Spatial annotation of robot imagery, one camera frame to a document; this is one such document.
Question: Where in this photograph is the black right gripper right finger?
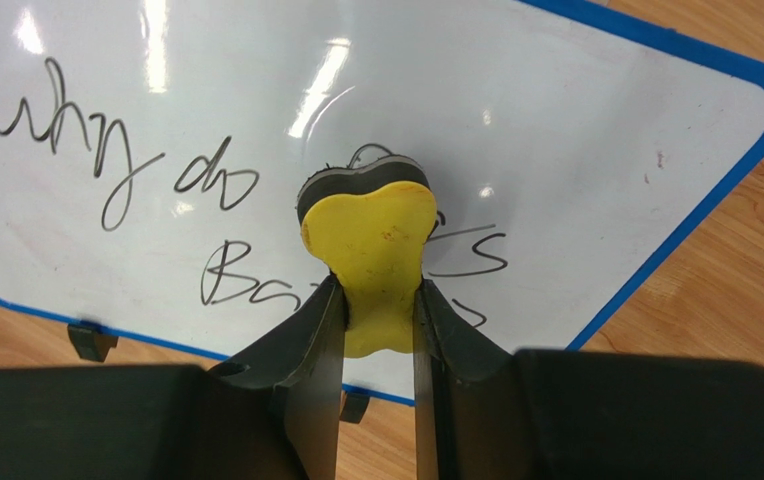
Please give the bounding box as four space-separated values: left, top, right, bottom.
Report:
413 280 539 479

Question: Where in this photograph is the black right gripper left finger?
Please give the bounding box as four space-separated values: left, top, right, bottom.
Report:
209 274 347 479

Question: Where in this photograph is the yellow bone-shaped eraser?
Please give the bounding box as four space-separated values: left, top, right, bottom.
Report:
296 155 437 359

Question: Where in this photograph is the blue framed whiteboard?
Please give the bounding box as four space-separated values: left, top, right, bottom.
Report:
0 0 764 408

